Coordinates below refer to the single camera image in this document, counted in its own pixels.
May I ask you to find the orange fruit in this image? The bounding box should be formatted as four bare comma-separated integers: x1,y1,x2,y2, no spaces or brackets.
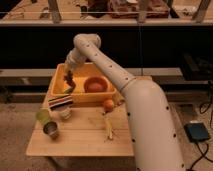
103,99,115,112

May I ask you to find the black cable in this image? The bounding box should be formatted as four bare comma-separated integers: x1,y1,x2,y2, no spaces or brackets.
188,79,213,171

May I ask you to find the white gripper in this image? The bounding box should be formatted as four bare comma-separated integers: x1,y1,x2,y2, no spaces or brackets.
65,49,86,72

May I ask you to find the purple small object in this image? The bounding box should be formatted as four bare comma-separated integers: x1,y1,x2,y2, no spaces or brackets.
115,99,125,107

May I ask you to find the wooden table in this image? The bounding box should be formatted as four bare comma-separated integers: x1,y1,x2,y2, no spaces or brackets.
26,103,133,157

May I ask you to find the wooden shelf with clutter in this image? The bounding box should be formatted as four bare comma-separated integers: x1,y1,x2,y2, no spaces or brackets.
0,0,213,26

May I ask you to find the yellow banana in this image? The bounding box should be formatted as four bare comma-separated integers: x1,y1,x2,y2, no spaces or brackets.
104,116,114,140

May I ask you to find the dark grape bunch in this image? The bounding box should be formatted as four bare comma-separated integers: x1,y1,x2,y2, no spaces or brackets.
64,71,76,92

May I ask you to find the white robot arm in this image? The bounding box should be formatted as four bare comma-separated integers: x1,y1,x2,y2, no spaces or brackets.
65,34,186,171

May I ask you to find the striped cloth block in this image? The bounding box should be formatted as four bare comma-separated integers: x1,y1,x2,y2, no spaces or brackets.
48,95,73,109

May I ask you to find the red bowl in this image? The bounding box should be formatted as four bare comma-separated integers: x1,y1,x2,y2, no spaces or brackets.
84,77,108,93

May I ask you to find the yellow plastic tray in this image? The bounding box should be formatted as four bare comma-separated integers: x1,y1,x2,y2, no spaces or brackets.
50,63,116,103

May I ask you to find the black pedal box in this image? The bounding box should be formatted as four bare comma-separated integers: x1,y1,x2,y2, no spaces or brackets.
184,123,210,142

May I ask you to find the green cup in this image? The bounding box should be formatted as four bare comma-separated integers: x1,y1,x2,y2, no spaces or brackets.
36,109,51,125

